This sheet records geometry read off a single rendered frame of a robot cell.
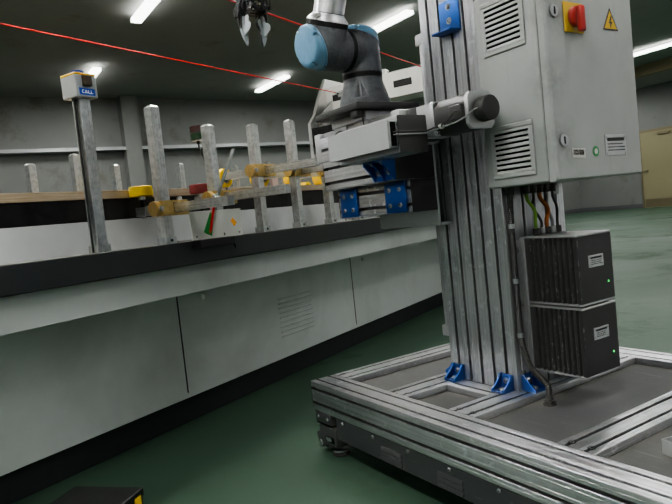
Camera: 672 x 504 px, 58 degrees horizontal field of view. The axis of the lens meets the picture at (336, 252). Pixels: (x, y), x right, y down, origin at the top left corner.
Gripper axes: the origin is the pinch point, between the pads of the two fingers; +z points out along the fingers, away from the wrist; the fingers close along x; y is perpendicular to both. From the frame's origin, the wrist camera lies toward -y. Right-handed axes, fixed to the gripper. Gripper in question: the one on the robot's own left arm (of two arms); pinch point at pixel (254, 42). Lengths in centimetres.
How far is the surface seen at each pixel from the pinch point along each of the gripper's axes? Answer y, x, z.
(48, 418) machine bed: -25, -71, 110
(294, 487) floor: 30, -18, 132
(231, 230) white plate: -31, -2, 59
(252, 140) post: -41, 15, 25
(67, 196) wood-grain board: -30, -57, 43
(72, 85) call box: -8, -55, 13
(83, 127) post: -9, -54, 25
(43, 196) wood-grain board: -26, -64, 43
